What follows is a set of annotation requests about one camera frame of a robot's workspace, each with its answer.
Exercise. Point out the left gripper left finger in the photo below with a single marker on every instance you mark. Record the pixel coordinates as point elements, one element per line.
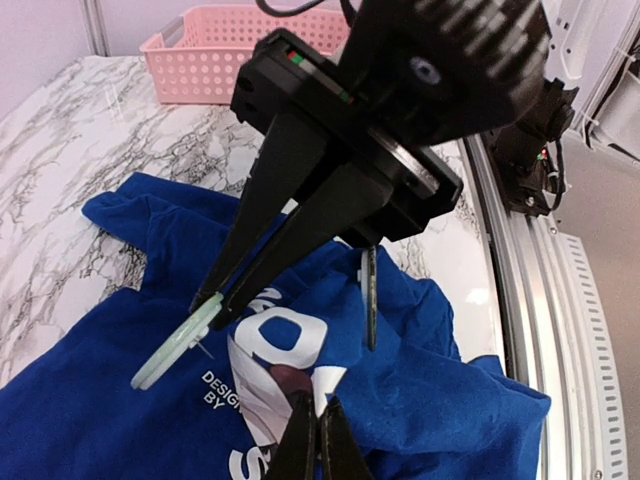
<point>296,454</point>

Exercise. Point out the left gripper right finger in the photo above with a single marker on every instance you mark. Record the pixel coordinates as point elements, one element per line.
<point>340,455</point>

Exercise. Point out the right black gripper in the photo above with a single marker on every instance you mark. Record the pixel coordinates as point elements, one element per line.
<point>348,178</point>

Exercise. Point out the blue panda t-shirt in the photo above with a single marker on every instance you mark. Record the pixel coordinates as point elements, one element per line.
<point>415,408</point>

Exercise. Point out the round floral brooch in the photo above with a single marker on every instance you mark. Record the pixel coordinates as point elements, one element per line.
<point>367,276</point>

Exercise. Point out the round green-rimmed brooch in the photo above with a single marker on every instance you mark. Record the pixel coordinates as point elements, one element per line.
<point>190,332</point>

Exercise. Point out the pink perforated plastic basket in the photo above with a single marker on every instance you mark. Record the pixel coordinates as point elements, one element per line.
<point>196,58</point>

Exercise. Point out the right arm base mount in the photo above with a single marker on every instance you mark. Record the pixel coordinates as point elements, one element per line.
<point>530,170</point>

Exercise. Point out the front aluminium rail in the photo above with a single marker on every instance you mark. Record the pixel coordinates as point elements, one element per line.
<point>555,332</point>

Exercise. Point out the right aluminium frame post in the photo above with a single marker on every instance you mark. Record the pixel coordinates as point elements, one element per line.
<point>95,27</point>

